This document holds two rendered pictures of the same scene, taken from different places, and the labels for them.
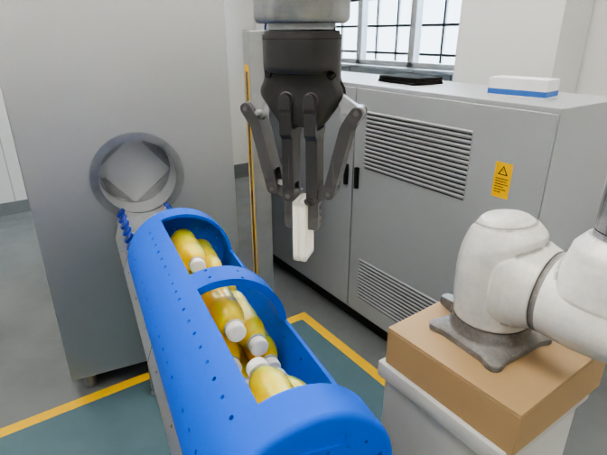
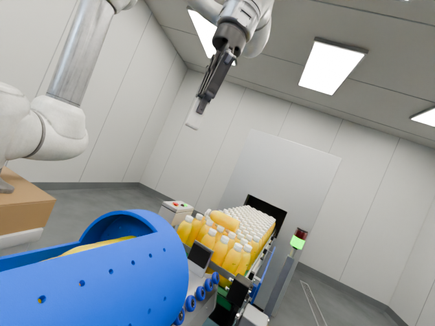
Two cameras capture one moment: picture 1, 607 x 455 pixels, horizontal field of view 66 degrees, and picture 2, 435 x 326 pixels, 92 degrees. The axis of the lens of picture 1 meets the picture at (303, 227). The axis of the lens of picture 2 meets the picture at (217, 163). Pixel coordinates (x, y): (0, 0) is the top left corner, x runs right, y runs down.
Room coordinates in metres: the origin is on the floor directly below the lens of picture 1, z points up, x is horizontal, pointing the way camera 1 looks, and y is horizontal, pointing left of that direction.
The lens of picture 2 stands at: (0.74, 0.42, 1.40)
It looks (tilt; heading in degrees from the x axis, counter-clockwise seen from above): 0 degrees down; 228
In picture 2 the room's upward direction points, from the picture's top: 23 degrees clockwise
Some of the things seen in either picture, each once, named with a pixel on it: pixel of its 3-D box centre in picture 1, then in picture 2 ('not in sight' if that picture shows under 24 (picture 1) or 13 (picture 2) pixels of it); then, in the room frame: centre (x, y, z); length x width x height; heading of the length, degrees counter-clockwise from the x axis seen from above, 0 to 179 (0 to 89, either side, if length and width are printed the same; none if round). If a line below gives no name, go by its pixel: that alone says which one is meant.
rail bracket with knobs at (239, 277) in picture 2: not in sight; (237, 290); (-0.07, -0.03, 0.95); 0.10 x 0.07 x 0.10; 116
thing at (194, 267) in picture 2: not in sight; (197, 259); (0.06, -0.20, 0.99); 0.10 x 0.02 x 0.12; 116
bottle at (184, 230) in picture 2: not in sight; (182, 235); (0.02, -0.40, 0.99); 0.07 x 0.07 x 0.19
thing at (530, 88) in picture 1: (522, 87); not in sight; (2.01, -0.91, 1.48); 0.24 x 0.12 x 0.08; 43
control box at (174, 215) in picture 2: not in sight; (176, 212); (0.00, -0.55, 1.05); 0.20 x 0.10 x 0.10; 26
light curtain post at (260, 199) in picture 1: (263, 274); not in sight; (1.55, 0.15, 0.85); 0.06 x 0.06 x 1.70; 26
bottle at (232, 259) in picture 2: not in sight; (230, 265); (-0.10, -0.14, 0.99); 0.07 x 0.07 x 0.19
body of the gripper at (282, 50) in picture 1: (302, 78); (224, 52); (0.47, 0.00, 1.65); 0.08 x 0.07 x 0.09; 71
